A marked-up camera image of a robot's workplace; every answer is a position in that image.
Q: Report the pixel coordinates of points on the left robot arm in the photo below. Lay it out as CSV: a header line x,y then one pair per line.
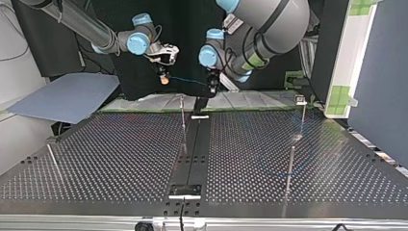
x,y
263,29

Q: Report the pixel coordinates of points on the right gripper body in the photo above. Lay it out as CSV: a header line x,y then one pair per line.
x,y
161,69

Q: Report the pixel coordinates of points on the black panel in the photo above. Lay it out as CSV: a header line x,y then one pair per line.
x,y
189,38

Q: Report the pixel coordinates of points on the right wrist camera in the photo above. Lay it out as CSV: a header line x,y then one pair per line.
x,y
166,53

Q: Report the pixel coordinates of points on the grey board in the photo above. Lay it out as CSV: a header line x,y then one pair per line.
x,y
64,96

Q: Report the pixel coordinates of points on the metal post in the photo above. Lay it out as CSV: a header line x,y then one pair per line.
x,y
289,170
183,118
54,160
302,118

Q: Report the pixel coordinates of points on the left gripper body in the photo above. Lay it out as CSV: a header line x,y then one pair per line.
x,y
213,82

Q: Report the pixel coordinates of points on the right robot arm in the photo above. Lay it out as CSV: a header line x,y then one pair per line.
x,y
96,32

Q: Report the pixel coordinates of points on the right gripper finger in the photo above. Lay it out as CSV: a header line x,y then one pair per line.
x,y
165,80

